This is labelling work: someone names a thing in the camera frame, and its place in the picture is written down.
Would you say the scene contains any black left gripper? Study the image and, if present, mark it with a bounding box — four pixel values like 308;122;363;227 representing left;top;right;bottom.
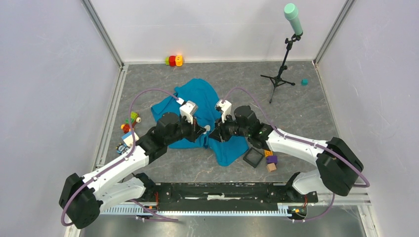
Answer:
166;114;206;145

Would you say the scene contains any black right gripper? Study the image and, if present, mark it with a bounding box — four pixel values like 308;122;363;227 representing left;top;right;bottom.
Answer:
208;112;250;143

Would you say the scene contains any teal blue cloth garment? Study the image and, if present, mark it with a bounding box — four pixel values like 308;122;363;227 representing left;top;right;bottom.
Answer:
151;79;249;166

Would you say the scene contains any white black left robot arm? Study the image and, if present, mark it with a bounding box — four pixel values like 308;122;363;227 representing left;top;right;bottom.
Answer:
59;112;207;229

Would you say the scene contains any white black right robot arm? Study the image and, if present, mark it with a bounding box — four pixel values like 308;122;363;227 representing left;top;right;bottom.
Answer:
209;100;364;201

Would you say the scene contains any orange toy block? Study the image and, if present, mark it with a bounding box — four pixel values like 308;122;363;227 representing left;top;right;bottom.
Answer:
264;150;273;158

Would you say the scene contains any purple toy block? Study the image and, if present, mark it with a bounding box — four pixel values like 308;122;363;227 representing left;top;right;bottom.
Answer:
266;155;278;165

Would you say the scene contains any tan wooden cube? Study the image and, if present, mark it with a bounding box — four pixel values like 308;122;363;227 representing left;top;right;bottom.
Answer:
266;163;277;172

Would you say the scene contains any colourful toy block train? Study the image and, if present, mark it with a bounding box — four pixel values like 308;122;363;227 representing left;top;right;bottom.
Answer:
121;112;142;134

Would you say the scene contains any green red orange toy stack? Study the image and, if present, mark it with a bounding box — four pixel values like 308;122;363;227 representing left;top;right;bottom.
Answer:
165;55;184;67

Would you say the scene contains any black tripod microphone stand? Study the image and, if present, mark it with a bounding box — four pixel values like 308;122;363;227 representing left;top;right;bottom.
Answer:
260;34;303;104

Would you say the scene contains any mint green microphone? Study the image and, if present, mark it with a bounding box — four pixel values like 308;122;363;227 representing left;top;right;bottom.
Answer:
284;3;303;36

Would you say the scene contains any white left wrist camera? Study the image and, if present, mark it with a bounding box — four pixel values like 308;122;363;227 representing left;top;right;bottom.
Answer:
176;97;198;124

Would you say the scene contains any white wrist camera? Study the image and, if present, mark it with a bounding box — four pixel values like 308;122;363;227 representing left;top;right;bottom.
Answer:
215;99;232;123
176;97;198;124

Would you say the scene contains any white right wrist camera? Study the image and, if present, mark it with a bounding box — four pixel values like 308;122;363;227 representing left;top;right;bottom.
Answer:
215;99;232;123

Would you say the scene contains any black square frame lower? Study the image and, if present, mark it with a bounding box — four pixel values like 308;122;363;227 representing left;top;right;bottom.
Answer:
243;147;264;168

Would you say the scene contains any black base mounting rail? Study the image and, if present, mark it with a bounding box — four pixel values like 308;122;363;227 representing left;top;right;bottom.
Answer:
137;182;318;211

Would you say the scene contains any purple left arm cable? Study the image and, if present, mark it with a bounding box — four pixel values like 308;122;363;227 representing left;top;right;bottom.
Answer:
60;88;180;227

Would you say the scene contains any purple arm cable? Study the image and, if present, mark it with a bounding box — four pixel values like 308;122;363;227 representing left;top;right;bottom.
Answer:
222;86;371;223
60;88;180;227

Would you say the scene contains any white slotted cable duct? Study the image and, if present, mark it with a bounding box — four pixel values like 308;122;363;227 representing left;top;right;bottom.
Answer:
101;203;292;217

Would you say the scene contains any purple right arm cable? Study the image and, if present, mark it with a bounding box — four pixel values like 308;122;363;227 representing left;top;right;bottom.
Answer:
222;86;371;223

